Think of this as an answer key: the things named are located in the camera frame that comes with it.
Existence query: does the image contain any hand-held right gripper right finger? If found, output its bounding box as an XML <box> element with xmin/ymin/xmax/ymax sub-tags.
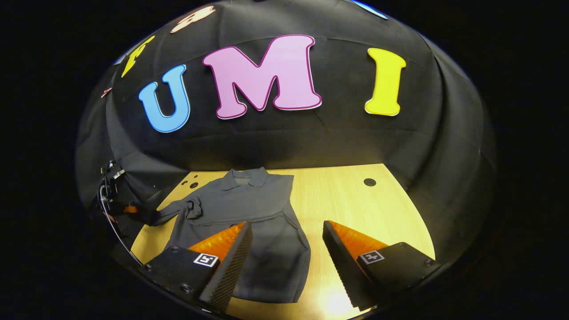
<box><xmin>322</xmin><ymin>220</ymin><xmax>441</xmax><ymax>312</ymax></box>

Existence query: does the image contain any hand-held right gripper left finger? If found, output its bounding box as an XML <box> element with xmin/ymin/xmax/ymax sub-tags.
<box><xmin>142</xmin><ymin>221</ymin><xmax>253</xmax><ymax>314</ymax></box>

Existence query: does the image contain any grey polo shirt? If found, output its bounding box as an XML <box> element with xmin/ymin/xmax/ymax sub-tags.
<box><xmin>149</xmin><ymin>167</ymin><xmax>312</xmax><ymax>304</ymax></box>

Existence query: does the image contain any black backdrop cloth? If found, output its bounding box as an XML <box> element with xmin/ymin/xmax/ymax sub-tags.
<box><xmin>75</xmin><ymin>0</ymin><xmax>496</xmax><ymax>267</ymax></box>

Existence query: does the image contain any thin grey cable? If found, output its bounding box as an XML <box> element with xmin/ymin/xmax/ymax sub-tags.
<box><xmin>98</xmin><ymin>183</ymin><xmax>144</xmax><ymax>266</ymax></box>

